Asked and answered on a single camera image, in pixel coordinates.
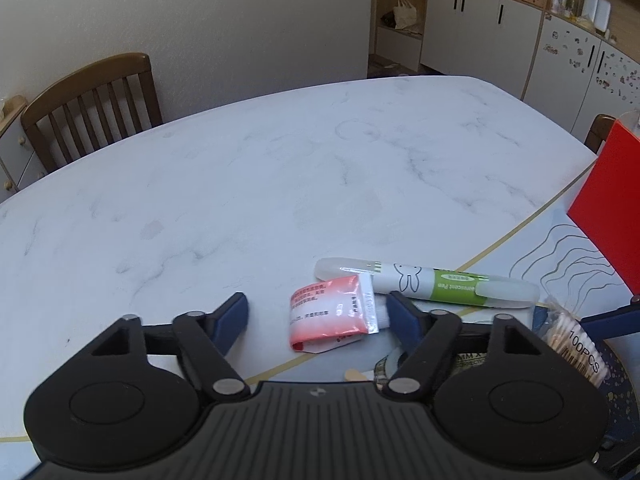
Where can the white sticker cabinet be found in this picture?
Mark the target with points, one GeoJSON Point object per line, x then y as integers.
{"type": "Point", "coordinates": [575, 70]}

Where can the brown wooden chair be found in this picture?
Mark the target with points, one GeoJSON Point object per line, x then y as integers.
{"type": "Point", "coordinates": [599, 132]}

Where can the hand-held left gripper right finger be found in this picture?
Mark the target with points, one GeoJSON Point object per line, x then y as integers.
{"type": "Point", "coordinates": [402, 315]}

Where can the tape roll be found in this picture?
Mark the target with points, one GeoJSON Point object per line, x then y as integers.
{"type": "Point", "coordinates": [472, 360]}

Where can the red and white cardboard box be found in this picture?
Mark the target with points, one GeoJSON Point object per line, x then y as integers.
{"type": "Point", "coordinates": [607, 210]}

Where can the beige tote bag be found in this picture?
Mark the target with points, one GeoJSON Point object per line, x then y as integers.
{"type": "Point", "coordinates": [406, 12]}

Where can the cotton swab pack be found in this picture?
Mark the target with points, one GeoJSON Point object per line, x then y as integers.
{"type": "Point", "coordinates": [575, 340]}

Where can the white and green pen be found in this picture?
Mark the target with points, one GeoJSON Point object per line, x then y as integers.
{"type": "Point", "coordinates": [440, 282]}

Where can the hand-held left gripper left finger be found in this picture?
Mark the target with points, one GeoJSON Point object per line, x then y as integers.
{"type": "Point", "coordinates": [232, 312]}

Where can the pink ointment tube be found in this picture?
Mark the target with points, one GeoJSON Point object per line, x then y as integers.
{"type": "Point", "coordinates": [325, 315]}

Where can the dark blue speckled object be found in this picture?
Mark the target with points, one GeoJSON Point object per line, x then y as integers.
{"type": "Point", "coordinates": [622, 375]}

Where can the white two-door cabinet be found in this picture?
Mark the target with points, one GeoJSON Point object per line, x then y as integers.
{"type": "Point", "coordinates": [475, 30]}

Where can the slatted wooden chair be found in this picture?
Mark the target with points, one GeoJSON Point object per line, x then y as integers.
{"type": "Point", "coordinates": [90, 110]}

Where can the small grey drawer cabinet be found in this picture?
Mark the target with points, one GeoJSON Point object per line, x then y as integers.
{"type": "Point", "coordinates": [15, 155]}

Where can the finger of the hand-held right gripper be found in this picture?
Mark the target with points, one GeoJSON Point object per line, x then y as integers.
{"type": "Point", "coordinates": [612, 320]}

